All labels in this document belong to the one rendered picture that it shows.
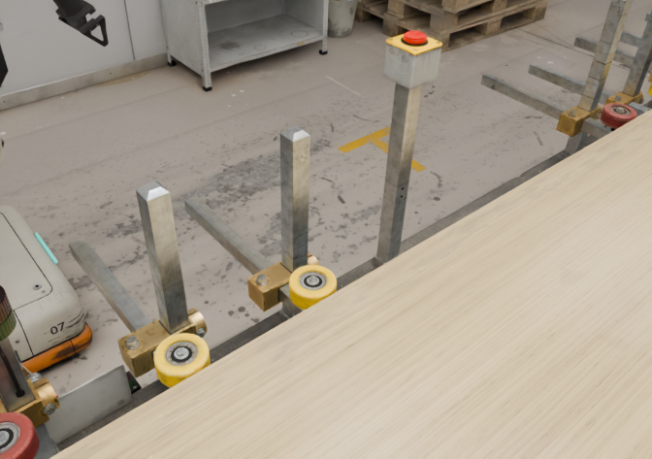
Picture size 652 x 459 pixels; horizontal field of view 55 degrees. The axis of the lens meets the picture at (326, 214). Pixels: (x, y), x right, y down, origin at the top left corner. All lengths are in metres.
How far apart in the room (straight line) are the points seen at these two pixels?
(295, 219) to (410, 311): 0.25
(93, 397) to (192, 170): 1.97
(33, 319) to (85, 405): 0.91
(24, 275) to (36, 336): 0.21
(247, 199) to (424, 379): 1.93
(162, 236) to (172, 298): 0.13
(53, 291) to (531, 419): 1.50
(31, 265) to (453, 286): 1.46
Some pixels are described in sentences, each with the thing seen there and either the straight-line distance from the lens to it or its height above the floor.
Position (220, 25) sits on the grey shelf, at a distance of 4.12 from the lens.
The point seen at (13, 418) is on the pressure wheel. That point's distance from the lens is 0.96.
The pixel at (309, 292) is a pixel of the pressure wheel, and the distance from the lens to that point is 1.03.
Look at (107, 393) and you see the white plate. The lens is 1.14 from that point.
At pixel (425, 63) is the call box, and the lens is 1.11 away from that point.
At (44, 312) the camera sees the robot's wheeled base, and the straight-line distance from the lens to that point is 2.03.
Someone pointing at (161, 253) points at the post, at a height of 1.03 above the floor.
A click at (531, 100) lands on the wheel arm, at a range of 1.87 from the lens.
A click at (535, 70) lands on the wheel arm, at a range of 2.15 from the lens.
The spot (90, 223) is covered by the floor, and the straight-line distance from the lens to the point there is 2.75.
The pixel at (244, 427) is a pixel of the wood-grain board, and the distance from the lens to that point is 0.89.
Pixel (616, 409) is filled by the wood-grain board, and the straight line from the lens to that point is 1.00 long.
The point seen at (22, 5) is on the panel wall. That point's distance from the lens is 3.61.
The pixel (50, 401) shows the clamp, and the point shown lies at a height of 0.86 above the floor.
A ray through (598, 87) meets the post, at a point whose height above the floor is 0.93.
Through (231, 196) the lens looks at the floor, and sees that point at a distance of 2.79.
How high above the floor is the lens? 1.64
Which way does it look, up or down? 38 degrees down
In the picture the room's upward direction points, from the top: 2 degrees clockwise
